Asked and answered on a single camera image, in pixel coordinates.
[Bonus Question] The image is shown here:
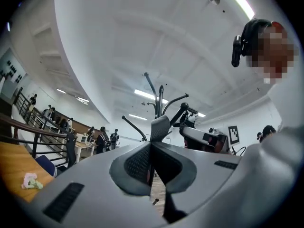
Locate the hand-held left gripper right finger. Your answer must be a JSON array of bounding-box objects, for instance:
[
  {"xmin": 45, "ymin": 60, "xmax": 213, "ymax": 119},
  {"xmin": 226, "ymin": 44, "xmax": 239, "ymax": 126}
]
[{"xmin": 151, "ymin": 141, "xmax": 243, "ymax": 225}]

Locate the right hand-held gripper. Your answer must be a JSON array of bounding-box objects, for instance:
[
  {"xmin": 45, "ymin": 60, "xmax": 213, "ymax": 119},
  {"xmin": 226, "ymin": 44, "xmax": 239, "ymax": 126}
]
[{"xmin": 179, "ymin": 124, "xmax": 241, "ymax": 155}]

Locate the black cable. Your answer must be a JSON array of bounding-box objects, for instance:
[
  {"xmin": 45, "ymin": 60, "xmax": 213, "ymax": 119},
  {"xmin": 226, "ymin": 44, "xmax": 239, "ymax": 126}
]
[{"xmin": 230, "ymin": 146, "xmax": 247, "ymax": 157}]

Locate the black coat rack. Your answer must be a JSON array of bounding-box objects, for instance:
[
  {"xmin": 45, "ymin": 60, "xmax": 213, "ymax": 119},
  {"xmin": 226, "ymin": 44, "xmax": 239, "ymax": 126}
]
[{"xmin": 122, "ymin": 72, "xmax": 190, "ymax": 143}]

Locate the blue chair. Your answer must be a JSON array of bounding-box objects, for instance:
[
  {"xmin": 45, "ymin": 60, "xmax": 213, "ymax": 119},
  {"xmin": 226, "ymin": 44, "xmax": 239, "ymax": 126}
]
[{"xmin": 35, "ymin": 154, "xmax": 58, "ymax": 178}]

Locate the white table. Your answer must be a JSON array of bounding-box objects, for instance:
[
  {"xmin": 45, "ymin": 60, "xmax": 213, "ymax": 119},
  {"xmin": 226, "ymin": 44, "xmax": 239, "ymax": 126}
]
[{"xmin": 74, "ymin": 141, "xmax": 99, "ymax": 162}]

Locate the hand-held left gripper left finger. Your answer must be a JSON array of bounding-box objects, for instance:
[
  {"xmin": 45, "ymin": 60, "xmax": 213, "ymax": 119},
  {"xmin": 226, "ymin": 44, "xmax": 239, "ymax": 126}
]
[{"xmin": 23, "ymin": 141, "xmax": 170, "ymax": 228}]

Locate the black head-mounted camera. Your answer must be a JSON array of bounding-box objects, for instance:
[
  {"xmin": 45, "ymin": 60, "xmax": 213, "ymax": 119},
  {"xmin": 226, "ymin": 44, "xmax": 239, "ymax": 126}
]
[{"xmin": 231, "ymin": 34, "xmax": 249, "ymax": 68}]

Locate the wooden table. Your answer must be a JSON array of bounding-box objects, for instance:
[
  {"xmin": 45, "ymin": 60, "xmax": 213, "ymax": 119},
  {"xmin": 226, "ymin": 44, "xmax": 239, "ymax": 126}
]
[{"xmin": 0, "ymin": 141, "xmax": 56, "ymax": 203}]

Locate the wall panel with black items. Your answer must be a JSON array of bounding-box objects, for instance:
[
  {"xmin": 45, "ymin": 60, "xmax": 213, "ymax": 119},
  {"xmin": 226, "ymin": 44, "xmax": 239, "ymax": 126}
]
[{"xmin": 0, "ymin": 48, "xmax": 27, "ymax": 84}]

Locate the person's head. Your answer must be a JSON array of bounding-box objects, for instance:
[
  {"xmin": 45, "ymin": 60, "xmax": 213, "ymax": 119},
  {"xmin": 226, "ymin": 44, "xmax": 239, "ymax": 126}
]
[{"xmin": 241, "ymin": 18, "xmax": 300, "ymax": 85}]

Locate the black head camera strap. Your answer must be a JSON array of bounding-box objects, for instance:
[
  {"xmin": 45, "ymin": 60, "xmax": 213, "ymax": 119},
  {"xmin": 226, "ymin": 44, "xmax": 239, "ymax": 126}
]
[{"xmin": 241, "ymin": 18, "xmax": 276, "ymax": 57}]

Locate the black metal railing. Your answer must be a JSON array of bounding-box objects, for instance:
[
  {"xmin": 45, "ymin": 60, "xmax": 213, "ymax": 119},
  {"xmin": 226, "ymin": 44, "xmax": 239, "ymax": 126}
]
[{"xmin": 0, "ymin": 89, "xmax": 78, "ymax": 169}]

